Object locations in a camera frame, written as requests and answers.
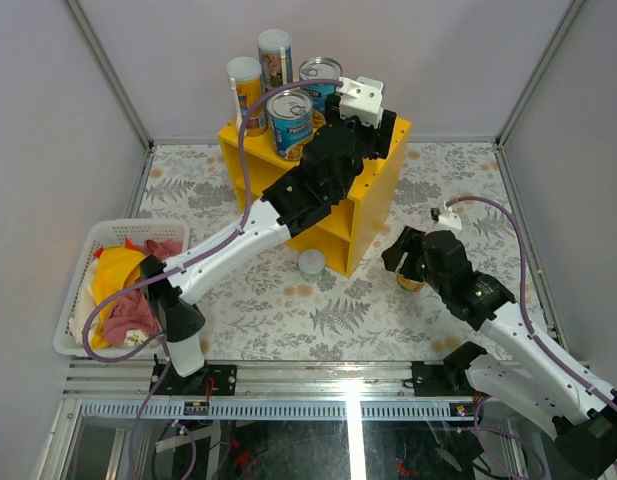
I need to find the wide yellow can clear lid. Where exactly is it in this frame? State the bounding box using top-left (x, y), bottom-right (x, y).
top-left (396, 273), bottom-right (426, 292)

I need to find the blue can silver pull-tab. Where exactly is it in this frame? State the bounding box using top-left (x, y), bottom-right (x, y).
top-left (298, 57), bottom-right (342, 129)

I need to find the tall can with white spoon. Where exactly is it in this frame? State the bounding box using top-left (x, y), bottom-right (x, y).
top-left (258, 29), bottom-right (293, 92)

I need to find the yellow can white lid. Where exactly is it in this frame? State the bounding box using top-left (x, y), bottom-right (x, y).
top-left (226, 57), bottom-right (267, 136)

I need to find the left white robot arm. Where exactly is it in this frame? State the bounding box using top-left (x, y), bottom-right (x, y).
top-left (139, 95), bottom-right (397, 395)

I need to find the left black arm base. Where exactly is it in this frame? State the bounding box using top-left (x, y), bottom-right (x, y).
top-left (149, 356), bottom-right (238, 399)

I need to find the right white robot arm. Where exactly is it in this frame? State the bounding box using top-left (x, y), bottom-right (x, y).
top-left (382, 227), bottom-right (617, 478)

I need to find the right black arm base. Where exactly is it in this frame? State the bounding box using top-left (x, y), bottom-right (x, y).
top-left (410, 341), bottom-right (487, 397)

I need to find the short grey can clear lid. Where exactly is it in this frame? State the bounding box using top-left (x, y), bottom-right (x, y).
top-left (298, 249), bottom-right (326, 283)

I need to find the white plastic laundry basket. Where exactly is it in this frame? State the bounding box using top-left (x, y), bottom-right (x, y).
top-left (53, 218), bottom-right (190, 357)

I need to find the yellow cloth in basket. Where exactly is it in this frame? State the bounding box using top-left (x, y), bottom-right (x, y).
top-left (89, 246), bottom-right (158, 349)

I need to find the pink cloth in basket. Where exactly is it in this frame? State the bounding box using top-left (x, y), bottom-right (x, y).
top-left (100, 238), bottom-right (183, 347)

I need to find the white cloth in basket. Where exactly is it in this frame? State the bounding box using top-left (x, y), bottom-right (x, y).
top-left (69, 258), bottom-right (111, 349)

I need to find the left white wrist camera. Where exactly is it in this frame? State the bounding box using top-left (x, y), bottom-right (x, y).
top-left (336, 76), bottom-right (384, 129)

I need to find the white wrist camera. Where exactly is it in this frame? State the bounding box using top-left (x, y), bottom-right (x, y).
top-left (336, 76), bottom-right (384, 129)
top-left (429, 207), bottom-right (463, 234)

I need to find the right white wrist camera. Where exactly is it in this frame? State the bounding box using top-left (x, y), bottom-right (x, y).
top-left (429, 207), bottom-right (463, 234)

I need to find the aluminium front rail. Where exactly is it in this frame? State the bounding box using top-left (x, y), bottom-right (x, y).
top-left (62, 360), bottom-right (477, 421)

